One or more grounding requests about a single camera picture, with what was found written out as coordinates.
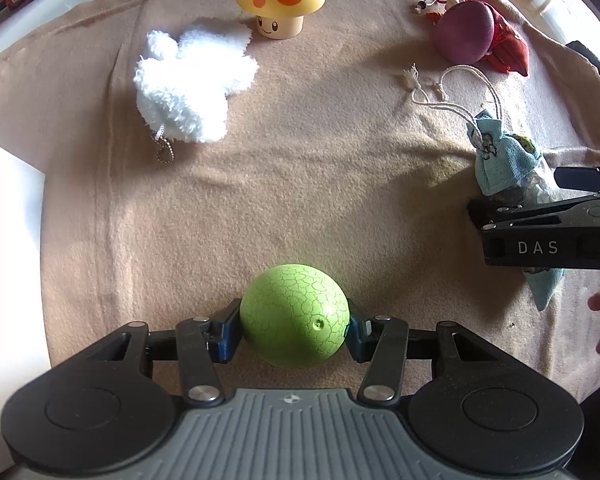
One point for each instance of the purple egg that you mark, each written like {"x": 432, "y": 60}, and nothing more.
{"x": 464, "y": 32}

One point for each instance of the beige blanket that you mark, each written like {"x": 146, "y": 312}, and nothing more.
{"x": 330, "y": 185}

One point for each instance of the white fluffy plush toy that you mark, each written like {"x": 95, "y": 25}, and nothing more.
{"x": 195, "y": 85}

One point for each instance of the green cracked egg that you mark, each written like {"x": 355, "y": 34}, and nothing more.
{"x": 290, "y": 315}

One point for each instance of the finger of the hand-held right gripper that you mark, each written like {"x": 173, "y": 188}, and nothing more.
{"x": 529, "y": 212}
{"x": 579, "y": 177}

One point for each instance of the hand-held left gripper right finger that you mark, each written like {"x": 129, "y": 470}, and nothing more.
{"x": 357, "y": 332}

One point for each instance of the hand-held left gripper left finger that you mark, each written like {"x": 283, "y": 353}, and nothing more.
{"x": 227, "y": 332}

